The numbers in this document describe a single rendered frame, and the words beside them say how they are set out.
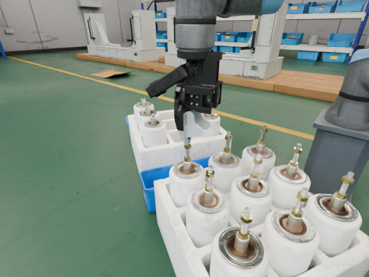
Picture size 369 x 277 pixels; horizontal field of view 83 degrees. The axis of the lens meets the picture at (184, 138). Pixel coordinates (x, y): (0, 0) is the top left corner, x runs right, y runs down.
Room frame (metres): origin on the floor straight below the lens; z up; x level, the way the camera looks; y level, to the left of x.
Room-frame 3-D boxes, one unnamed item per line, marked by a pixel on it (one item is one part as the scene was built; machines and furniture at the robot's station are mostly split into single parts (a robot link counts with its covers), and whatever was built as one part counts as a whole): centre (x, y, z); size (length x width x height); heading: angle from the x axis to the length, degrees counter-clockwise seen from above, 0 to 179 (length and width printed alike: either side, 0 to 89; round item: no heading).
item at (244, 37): (5.44, -1.51, 0.36); 0.50 x 0.38 x 0.21; 140
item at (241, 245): (0.23, -0.10, 0.26); 0.02 x 0.02 x 0.03
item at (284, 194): (0.43, -0.27, 0.16); 0.10 x 0.10 x 0.18
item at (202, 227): (0.34, -0.05, 0.16); 0.10 x 0.10 x 0.18
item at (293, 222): (0.27, -0.21, 0.26); 0.02 x 0.02 x 0.03
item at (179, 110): (0.43, 0.01, 0.42); 0.05 x 0.02 x 0.09; 156
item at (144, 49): (4.20, 1.13, 0.45); 1.61 x 0.57 x 0.74; 51
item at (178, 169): (0.45, -0.01, 0.25); 0.08 x 0.08 x 0.01
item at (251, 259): (0.23, -0.10, 0.25); 0.08 x 0.08 x 0.01
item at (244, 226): (0.23, -0.10, 0.30); 0.01 x 0.01 x 0.08
